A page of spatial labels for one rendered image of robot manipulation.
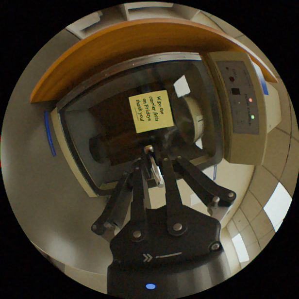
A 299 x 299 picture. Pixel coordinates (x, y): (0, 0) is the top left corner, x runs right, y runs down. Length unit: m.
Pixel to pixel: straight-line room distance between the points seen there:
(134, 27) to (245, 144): 0.37
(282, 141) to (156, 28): 1.49
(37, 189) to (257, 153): 0.55
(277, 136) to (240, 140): 1.25
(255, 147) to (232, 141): 0.08
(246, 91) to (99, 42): 0.33
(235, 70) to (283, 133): 1.26
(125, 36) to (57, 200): 0.40
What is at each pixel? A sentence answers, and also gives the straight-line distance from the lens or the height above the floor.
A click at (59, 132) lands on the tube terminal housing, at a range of 0.34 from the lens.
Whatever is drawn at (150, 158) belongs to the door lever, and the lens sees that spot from 0.17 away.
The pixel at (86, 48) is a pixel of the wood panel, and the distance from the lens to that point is 0.24.
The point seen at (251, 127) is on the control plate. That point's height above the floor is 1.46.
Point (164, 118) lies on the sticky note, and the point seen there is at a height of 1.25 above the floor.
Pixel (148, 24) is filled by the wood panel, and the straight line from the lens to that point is 0.23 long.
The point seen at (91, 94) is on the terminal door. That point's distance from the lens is 0.24.
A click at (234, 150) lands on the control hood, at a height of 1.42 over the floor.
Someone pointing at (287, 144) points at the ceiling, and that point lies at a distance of 1.50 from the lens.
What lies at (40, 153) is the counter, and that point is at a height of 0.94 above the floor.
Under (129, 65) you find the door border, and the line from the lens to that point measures 0.24.
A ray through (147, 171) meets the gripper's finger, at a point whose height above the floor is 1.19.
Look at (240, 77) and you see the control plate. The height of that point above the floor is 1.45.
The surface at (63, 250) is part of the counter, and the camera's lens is 0.32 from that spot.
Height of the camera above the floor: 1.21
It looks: 4 degrees down
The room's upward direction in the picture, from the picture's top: 73 degrees clockwise
